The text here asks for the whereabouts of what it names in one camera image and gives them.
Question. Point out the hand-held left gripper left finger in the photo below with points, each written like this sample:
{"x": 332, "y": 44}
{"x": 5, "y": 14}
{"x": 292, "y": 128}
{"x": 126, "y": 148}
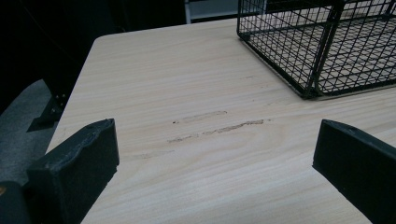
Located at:
{"x": 76, "y": 165}

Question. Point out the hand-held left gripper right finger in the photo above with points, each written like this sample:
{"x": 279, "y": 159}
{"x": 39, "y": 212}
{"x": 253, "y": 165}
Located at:
{"x": 358, "y": 165}

